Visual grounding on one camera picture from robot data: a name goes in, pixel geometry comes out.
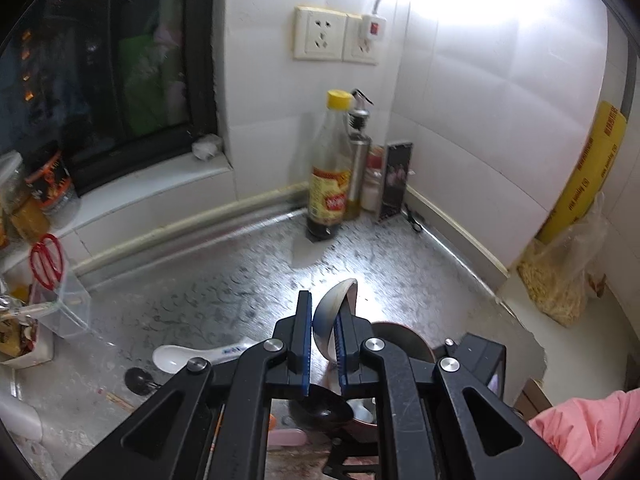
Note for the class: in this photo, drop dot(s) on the jar with black label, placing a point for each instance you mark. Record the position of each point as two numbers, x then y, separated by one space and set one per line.
53 188

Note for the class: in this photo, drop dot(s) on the pink sleeve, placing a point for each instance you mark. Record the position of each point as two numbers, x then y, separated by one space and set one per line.
588 434

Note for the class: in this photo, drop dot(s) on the pink handled knife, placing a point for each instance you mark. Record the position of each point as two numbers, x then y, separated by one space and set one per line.
286 438

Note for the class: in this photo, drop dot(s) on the white wall socket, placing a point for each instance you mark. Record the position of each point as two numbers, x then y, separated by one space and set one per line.
318 34

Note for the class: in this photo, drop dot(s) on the wooden chopsticks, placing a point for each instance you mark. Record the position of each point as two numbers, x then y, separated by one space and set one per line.
117 400

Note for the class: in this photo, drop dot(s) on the jar with yellow contents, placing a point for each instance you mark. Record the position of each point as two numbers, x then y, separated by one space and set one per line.
18 202

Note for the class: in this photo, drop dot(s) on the steel oil dispenser bottle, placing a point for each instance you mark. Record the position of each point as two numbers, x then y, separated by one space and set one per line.
360 142

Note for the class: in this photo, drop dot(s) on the smartphone leaning on wall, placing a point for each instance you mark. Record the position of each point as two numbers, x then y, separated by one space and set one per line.
395 173

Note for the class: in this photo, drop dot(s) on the bag of dried noodles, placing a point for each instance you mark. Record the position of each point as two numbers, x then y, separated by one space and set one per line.
555 275

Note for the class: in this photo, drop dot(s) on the black plastic ladle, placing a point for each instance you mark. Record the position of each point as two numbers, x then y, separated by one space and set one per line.
324 409

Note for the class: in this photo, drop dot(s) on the red metal utensil canister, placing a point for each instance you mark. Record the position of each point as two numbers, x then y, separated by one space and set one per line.
399 407

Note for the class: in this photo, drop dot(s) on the small black measuring spoon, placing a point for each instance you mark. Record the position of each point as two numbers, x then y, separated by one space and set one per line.
140 382

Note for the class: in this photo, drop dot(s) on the white plastic pipe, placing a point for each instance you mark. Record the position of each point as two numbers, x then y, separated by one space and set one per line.
20 418

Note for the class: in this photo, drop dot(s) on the clear plastic container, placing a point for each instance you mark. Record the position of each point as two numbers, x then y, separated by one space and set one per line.
68 312

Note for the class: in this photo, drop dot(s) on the vinegar bottle yellow cap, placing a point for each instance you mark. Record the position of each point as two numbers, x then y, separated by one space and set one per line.
331 169

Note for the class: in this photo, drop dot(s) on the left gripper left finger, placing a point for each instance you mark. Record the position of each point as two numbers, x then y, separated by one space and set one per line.
210 421

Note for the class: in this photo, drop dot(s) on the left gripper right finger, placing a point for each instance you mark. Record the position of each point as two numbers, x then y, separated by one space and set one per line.
470 432

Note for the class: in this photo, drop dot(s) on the white ceramic soup spoon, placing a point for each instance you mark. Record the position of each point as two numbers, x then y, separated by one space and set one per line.
361 413

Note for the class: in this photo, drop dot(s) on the red handled scissors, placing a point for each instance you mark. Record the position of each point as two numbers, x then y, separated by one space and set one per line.
47 262

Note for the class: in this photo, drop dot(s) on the yellow cling film roll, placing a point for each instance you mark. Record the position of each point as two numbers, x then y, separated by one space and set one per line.
593 166

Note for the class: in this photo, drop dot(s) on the crumpled tissue on sill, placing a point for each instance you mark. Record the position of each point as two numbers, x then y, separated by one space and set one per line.
207 147

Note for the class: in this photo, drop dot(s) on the white tray with packets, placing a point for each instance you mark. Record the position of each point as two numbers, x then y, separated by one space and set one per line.
24 342

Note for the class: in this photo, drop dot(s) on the white MAX plastic spoon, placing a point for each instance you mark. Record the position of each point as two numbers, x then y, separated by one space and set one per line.
171 358

